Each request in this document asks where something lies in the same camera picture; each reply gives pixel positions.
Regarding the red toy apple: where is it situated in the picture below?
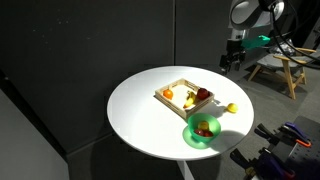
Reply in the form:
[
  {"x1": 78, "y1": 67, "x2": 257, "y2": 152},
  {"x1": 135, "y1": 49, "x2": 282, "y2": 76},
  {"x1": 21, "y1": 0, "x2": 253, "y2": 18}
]
[{"x1": 195, "y1": 87, "x2": 211, "y2": 101}]

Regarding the white table pedestal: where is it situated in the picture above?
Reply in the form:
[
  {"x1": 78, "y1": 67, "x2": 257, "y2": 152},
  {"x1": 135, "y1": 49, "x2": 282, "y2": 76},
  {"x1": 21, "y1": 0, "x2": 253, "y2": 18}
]
[{"x1": 176, "y1": 159, "x2": 196, "y2": 180}]

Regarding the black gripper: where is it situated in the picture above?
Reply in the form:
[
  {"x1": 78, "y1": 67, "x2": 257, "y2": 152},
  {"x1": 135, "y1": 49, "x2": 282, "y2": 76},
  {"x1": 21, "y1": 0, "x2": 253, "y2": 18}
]
[{"x1": 219, "y1": 38, "x2": 248, "y2": 76}]

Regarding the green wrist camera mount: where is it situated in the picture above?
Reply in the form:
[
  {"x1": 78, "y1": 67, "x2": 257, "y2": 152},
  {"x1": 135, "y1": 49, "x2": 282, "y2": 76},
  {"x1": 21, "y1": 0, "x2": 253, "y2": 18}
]
[{"x1": 241, "y1": 34, "x2": 272, "y2": 51}]

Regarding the dark red toy fruit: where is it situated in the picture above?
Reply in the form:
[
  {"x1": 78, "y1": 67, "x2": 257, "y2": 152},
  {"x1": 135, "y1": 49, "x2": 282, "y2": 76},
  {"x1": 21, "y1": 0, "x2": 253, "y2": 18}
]
[{"x1": 193, "y1": 128, "x2": 206, "y2": 137}]

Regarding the black spring clamp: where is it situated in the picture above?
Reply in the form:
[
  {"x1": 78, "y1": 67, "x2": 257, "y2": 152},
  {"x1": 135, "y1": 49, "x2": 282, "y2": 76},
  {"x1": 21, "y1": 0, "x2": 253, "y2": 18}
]
[{"x1": 229, "y1": 147, "x2": 259, "y2": 176}]

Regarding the yellow toy banana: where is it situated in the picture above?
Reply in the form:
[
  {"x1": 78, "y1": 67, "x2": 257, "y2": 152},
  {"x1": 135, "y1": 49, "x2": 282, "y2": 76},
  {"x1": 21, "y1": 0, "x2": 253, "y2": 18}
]
[{"x1": 183, "y1": 90, "x2": 198, "y2": 109}]

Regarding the wooden slatted tray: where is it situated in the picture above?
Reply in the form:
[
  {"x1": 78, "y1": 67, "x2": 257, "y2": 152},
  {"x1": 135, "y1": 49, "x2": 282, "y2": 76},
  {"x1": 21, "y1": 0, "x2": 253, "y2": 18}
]
[{"x1": 153, "y1": 77, "x2": 216, "y2": 120}]

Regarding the wooden chair with grey cushion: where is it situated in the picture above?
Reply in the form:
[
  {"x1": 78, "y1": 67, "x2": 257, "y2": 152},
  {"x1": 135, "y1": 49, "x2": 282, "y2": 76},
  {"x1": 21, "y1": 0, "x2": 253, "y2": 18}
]
[{"x1": 247, "y1": 45, "x2": 318, "y2": 101}]

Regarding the green plastic bowl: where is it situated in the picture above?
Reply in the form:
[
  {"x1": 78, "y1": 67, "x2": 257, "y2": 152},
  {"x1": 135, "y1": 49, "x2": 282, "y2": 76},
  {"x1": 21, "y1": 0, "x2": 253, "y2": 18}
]
[{"x1": 186, "y1": 112, "x2": 222, "y2": 145}]

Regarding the perforated metal breadboard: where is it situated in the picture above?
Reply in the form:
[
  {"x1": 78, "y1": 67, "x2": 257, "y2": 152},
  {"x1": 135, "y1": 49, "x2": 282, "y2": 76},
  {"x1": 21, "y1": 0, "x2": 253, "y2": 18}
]
[{"x1": 275, "y1": 115, "x2": 320, "y2": 180}]

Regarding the purple clamp with orange tips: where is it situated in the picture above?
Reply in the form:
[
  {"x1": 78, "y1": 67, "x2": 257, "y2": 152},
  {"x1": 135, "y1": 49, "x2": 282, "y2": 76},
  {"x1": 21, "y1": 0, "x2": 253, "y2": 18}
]
[
  {"x1": 278, "y1": 121, "x2": 313, "y2": 149},
  {"x1": 257, "y1": 147, "x2": 297, "y2": 180}
]

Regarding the small yellow toy fruit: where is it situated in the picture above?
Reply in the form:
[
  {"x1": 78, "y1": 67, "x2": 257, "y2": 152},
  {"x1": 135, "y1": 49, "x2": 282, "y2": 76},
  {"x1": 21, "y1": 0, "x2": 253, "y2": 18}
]
[{"x1": 197, "y1": 120, "x2": 211, "y2": 131}]

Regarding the yellow lemon plush toy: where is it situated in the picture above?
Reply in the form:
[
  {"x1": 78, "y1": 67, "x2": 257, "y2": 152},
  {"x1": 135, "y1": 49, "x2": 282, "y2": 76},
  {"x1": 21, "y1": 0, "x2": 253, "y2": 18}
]
[{"x1": 226, "y1": 102, "x2": 240, "y2": 115}]

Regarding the orange toy fruit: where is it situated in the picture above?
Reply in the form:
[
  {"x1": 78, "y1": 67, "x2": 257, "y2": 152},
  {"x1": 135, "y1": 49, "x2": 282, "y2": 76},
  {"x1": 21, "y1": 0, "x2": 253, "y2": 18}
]
[{"x1": 162, "y1": 88, "x2": 175, "y2": 101}]

